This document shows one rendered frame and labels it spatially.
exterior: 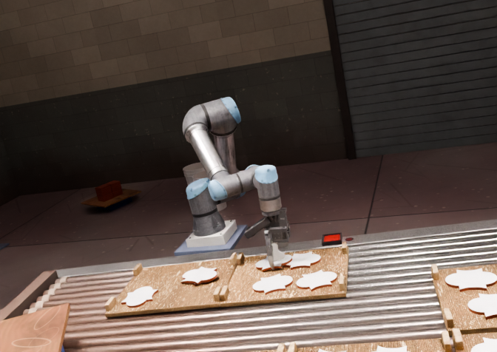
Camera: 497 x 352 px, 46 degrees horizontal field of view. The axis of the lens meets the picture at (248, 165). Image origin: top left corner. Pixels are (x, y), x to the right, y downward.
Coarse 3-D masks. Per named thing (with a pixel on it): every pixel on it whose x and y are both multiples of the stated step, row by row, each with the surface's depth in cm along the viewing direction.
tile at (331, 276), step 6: (306, 276) 196; (312, 276) 195; (318, 276) 194; (324, 276) 194; (330, 276) 193; (336, 276) 192; (300, 282) 192; (306, 282) 192; (312, 282) 191; (318, 282) 190; (324, 282) 189; (330, 282) 188; (300, 288) 190; (306, 288) 189; (312, 288) 187
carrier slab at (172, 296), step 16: (144, 272) 229; (160, 272) 226; (176, 272) 223; (224, 272) 214; (128, 288) 217; (160, 288) 211; (176, 288) 209; (192, 288) 206; (208, 288) 204; (144, 304) 202; (160, 304) 199; (176, 304) 197; (192, 304) 195; (208, 304) 193
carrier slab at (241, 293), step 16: (256, 256) 223; (320, 256) 211; (336, 256) 209; (240, 272) 211; (256, 272) 209; (272, 272) 206; (288, 272) 204; (304, 272) 201; (336, 272) 197; (240, 288) 199; (288, 288) 192; (320, 288) 188; (336, 288) 186; (224, 304) 191; (240, 304) 190; (256, 304) 189
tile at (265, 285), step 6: (276, 276) 201; (282, 276) 200; (288, 276) 199; (258, 282) 198; (264, 282) 197; (270, 282) 197; (276, 282) 196; (282, 282) 195; (288, 282) 194; (258, 288) 194; (264, 288) 193; (270, 288) 192; (276, 288) 192; (282, 288) 191
